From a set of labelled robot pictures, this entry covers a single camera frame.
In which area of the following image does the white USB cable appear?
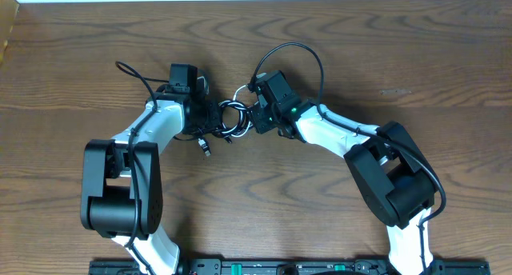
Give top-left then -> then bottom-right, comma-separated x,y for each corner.
218,84 -> 261,138

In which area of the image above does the black USB cable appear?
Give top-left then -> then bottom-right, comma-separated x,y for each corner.
174,99 -> 253,158

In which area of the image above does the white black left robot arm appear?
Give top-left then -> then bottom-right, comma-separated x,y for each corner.
80,63 -> 219,274

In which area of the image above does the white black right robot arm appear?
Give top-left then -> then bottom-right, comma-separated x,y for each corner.
248,71 -> 441,274

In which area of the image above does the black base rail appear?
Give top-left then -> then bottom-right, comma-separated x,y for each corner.
88,258 -> 491,275

